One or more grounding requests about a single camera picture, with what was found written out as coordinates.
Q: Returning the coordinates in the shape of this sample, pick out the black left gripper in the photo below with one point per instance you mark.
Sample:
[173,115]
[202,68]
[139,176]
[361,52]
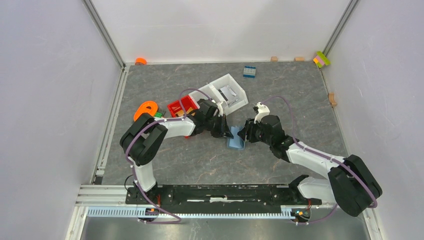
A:
[224,130]

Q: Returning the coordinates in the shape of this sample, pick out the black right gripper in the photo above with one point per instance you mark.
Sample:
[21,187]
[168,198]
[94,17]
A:
[247,131]

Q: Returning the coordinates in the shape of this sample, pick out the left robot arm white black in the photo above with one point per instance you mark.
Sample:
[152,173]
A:
[143,139]

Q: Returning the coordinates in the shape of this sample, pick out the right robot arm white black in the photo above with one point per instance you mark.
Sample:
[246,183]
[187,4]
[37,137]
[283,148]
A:
[351,184]

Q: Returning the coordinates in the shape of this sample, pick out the clear plastic packet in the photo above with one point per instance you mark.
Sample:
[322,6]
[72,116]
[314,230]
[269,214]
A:
[233,99]

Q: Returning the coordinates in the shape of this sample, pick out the white plastic bin with packet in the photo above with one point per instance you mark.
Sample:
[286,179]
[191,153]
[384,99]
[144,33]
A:
[229,80]

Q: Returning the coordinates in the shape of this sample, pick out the red plastic bin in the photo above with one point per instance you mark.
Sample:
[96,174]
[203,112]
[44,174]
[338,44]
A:
[176,108]

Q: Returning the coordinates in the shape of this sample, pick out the blue lego brick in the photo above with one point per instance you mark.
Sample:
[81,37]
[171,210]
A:
[249,72]

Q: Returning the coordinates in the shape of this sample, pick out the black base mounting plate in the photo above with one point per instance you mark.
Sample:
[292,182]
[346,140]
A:
[227,198]

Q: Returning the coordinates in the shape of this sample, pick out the green toy brick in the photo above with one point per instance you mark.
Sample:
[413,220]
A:
[159,115]

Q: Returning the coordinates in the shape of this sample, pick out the small wooden block left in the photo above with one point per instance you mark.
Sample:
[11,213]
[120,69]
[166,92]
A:
[274,59]

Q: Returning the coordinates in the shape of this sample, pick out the small wooden block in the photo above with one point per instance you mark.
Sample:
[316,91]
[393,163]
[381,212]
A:
[299,59]
[274,59]

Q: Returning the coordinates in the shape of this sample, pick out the orange letter e toy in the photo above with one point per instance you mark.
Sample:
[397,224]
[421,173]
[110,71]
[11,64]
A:
[149,107]

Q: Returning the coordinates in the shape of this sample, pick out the small wooden block right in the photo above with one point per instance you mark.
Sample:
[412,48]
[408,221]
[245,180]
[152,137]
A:
[299,59]

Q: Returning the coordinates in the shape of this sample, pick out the curved wooden piece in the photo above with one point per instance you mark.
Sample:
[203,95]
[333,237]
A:
[332,100]

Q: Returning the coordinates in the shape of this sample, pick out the green pink stacked bricks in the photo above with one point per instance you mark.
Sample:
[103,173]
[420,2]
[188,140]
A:
[321,60]

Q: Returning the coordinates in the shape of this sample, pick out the orange round cap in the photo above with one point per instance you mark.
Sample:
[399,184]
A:
[140,61]

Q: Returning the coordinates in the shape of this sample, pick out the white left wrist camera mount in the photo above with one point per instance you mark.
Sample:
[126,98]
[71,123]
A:
[220,105]

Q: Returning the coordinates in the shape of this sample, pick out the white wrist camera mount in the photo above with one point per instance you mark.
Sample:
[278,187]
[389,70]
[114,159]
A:
[220,105]
[261,111]

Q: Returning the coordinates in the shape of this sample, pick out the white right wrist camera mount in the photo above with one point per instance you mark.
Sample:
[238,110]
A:
[261,111]

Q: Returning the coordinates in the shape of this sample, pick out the aluminium frame rail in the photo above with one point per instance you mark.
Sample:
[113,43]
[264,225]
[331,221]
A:
[120,201]

